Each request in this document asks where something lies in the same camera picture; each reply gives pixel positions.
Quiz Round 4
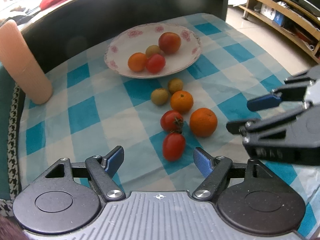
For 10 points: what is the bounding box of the large red tomato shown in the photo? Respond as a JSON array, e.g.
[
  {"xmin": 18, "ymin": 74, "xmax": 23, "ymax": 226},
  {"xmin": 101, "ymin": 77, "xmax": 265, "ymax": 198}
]
[{"xmin": 158, "ymin": 32, "xmax": 182, "ymax": 55}]

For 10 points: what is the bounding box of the yellow kumquat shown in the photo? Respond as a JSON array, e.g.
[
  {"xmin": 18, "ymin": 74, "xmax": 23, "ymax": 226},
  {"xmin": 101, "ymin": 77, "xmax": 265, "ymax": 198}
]
[
  {"xmin": 145, "ymin": 45, "xmax": 163, "ymax": 58},
  {"xmin": 150, "ymin": 88, "xmax": 170, "ymax": 105},
  {"xmin": 167, "ymin": 78, "xmax": 184, "ymax": 94}
]

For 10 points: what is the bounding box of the blue box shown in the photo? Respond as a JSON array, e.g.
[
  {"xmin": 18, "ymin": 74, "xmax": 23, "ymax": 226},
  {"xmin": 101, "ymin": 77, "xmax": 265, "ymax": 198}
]
[{"xmin": 272, "ymin": 14, "xmax": 284, "ymax": 27}]

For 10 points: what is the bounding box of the dark glass-top coffee table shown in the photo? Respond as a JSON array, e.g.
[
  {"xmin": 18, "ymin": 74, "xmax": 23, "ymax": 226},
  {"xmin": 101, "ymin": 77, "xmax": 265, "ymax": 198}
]
[{"xmin": 19, "ymin": 0, "xmax": 230, "ymax": 75}]

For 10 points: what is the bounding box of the white floral plate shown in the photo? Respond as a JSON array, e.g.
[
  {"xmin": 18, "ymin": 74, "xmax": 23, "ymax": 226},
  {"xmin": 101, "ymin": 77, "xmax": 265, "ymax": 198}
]
[{"xmin": 104, "ymin": 23, "xmax": 202, "ymax": 79}]

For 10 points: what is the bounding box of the red cherry tomato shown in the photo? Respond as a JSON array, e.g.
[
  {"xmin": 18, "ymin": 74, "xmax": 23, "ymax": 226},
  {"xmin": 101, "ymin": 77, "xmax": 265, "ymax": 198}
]
[
  {"xmin": 160, "ymin": 110, "xmax": 185, "ymax": 133},
  {"xmin": 146, "ymin": 54, "xmax": 166, "ymax": 74},
  {"xmin": 162, "ymin": 132, "xmax": 186, "ymax": 162}
]

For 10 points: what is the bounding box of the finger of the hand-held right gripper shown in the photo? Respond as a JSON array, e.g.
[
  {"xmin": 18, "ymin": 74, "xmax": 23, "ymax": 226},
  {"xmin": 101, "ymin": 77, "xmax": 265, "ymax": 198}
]
[
  {"xmin": 247, "ymin": 70, "xmax": 316, "ymax": 112},
  {"xmin": 226, "ymin": 105, "xmax": 309, "ymax": 143}
]

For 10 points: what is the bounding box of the pink ribbed cylinder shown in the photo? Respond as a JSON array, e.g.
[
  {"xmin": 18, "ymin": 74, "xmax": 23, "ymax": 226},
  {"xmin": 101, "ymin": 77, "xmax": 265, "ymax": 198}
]
[{"xmin": 0, "ymin": 20, "xmax": 53, "ymax": 105}]

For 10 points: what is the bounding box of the person's maroon sleeve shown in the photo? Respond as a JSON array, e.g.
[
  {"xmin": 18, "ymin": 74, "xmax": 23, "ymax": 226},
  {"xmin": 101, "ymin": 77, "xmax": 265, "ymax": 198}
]
[{"xmin": 0, "ymin": 216, "xmax": 28, "ymax": 240}]

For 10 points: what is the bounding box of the blue checkered tablecloth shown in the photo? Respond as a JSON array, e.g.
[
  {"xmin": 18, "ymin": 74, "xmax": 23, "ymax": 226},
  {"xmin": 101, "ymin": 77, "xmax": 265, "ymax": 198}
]
[{"xmin": 19, "ymin": 12, "xmax": 320, "ymax": 240}]

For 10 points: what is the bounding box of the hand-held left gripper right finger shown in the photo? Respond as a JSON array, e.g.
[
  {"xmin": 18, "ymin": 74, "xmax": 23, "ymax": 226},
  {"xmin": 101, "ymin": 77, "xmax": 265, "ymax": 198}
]
[{"xmin": 192, "ymin": 147, "xmax": 272, "ymax": 202}]

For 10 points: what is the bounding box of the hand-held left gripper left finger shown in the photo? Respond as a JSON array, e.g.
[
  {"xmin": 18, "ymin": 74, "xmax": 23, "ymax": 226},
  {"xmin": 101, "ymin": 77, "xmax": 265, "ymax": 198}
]
[{"xmin": 45, "ymin": 145, "xmax": 126, "ymax": 202}]

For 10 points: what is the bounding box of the wooden television stand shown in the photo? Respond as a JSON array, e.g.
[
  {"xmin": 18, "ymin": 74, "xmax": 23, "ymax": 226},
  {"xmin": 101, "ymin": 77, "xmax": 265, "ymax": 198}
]
[{"xmin": 236, "ymin": 0, "xmax": 320, "ymax": 64}]

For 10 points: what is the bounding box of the orange mandarin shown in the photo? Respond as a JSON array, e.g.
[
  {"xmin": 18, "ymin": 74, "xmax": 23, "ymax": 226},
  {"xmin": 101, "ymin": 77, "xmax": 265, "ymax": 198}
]
[
  {"xmin": 170, "ymin": 90, "xmax": 194, "ymax": 114},
  {"xmin": 189, "ymin": 107, "xmax": 218, "ymax": 138},
  {"xmin": 128, "ymin": 52, "xmax": 148, "ymax": 72}
]

